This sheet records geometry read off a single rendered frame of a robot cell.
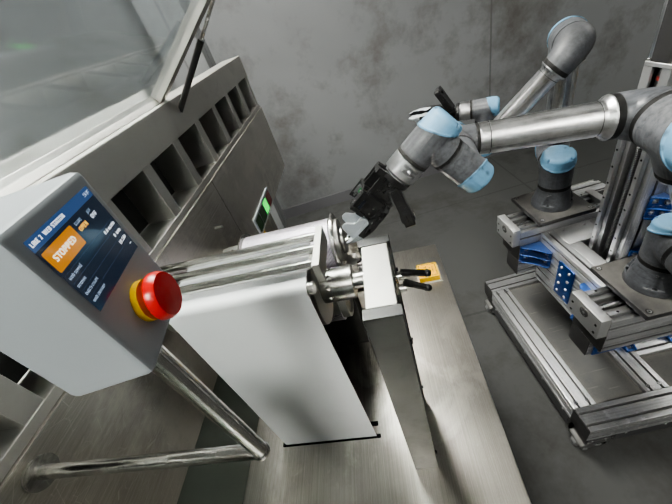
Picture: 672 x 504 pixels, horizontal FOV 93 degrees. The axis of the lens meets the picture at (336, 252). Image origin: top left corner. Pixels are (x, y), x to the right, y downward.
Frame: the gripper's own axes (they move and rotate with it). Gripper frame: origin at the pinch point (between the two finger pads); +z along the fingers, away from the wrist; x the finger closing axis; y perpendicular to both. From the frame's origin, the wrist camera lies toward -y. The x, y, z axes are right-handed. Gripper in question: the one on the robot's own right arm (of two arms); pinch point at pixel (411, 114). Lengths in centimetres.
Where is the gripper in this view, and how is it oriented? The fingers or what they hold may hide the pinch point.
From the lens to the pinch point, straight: 160.6
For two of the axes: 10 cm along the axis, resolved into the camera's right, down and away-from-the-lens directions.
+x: 2.8, -7.6, 5.9
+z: -9.1, -0.1, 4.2
